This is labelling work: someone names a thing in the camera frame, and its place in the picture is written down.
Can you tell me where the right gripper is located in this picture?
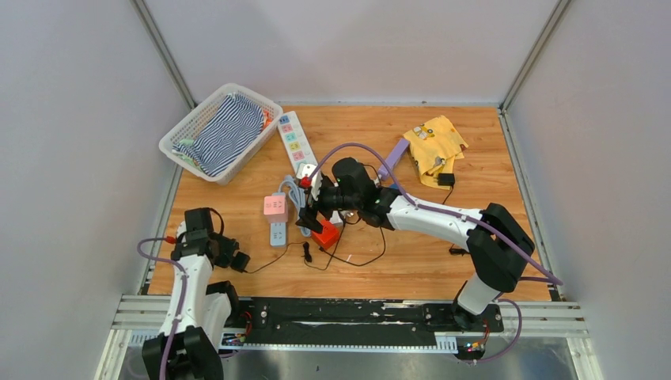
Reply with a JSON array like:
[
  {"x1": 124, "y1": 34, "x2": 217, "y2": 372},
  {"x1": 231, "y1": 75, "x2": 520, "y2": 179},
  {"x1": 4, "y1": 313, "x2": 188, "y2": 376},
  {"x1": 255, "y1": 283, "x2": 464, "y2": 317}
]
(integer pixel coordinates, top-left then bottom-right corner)
[{"x1": 296, "y1": 177, "x2": 361, "y2": 234}]

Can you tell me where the small black power adapter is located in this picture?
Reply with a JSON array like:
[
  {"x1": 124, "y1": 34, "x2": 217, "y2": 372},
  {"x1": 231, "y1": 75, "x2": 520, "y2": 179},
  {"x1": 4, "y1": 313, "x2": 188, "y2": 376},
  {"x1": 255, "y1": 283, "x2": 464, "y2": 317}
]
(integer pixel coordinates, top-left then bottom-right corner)
[{"x1": 229, "y1": 252, "x2": 250, "y2": 273}]

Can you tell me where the pink cube socket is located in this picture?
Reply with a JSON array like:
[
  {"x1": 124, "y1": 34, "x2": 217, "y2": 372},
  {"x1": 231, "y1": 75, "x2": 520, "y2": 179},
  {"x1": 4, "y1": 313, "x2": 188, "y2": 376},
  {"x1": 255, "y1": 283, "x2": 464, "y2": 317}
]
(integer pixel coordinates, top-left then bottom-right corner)
[{"x1": 263, "y1": 193, "x2": 289, "y2": 224}]

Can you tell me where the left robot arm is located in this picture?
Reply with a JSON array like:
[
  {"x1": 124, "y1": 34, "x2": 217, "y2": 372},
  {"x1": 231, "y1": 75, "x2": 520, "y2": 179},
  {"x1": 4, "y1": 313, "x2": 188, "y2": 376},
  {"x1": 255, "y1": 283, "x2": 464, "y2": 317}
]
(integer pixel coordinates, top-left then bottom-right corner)
[{"x1": 142, "y1": 207, "x2": 243, "y2": 379}]

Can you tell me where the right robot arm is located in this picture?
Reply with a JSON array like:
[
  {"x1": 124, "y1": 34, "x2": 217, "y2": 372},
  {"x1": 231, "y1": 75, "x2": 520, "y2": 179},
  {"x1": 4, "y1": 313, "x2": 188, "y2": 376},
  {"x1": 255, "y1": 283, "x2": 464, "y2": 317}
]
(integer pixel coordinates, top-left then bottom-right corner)
[{"x1": 297, "y1": 158, "x2": 535, "y2": 331}]

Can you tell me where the small white charger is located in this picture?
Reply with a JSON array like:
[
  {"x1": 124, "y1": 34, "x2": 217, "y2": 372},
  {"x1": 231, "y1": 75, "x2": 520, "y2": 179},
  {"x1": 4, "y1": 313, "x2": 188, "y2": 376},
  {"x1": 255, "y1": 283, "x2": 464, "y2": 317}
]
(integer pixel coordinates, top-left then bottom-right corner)
[{"x1": 329, "y1": 211, "x2": 344, "y2": 228}]

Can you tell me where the red cube socket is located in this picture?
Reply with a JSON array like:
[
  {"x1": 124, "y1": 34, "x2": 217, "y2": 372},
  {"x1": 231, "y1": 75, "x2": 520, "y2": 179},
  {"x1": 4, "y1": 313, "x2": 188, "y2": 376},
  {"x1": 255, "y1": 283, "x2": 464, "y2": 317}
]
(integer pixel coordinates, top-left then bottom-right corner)
[{"x1": 311, "y1": 220, "x2": 340, "y2": 250}]

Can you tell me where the white colourful power strip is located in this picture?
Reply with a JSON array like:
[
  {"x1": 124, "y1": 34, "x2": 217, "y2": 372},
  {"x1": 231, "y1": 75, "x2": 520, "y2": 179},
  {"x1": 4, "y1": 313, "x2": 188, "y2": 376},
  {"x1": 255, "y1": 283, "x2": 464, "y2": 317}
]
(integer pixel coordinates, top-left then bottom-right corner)
[{"x1": 277, "y1": 111, "x2": 319, "y2": 178}]

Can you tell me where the white plastic basket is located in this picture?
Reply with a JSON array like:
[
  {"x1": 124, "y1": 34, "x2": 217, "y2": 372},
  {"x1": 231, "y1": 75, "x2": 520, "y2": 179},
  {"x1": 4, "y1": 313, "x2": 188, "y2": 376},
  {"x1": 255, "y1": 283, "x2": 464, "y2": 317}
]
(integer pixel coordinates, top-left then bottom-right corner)
[{"x1": 158, "y1": 83, "x2": 283, "y2": 185}]

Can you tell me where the purple power bank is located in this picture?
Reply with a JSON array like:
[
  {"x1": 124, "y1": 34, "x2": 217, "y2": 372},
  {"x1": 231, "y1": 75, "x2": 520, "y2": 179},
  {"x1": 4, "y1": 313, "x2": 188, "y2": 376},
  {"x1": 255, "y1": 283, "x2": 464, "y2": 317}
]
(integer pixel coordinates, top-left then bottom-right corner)
[{"x1": 377, "y1": 138, "x2": 409, "y2": 181}]

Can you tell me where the striped cloth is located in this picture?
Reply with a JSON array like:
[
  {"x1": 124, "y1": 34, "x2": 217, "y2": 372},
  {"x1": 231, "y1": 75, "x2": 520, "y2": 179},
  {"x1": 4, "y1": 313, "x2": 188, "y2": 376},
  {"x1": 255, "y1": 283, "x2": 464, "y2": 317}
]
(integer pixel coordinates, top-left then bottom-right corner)
[{"x1": 172, "y1": 93, "x2": 267, "y2": 177}]

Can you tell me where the yellow cloth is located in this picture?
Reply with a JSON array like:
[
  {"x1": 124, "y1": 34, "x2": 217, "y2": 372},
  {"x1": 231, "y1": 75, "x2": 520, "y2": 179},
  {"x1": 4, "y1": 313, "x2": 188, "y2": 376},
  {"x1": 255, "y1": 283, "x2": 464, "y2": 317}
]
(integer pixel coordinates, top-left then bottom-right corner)
[{"x1": 403, "y1": 116, "x2": 468, "y2": 189}]

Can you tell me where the long black cable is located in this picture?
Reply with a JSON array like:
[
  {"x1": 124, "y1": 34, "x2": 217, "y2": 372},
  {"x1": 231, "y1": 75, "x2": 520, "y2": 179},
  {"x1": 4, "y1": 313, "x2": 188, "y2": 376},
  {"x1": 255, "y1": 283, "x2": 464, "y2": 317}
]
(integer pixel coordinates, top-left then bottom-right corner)
[{"x1": 320, "y1": 220, "x2": 388, "y2": 268}]

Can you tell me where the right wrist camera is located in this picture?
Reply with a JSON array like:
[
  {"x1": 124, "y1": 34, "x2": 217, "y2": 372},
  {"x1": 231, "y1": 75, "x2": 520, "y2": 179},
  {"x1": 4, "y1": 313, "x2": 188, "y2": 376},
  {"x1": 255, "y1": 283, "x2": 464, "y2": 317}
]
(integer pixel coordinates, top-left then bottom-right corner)
[{"x1": 297, "y1": 164, "x2": 322, "y2": 200}]

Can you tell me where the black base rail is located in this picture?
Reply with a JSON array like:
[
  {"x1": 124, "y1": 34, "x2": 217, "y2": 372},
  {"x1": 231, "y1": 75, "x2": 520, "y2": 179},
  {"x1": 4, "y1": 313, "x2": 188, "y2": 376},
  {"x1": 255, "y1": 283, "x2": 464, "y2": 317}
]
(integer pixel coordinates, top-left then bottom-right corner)
[{"x1": 218, "y1": 297, "x2": 504, "y2": 353}]

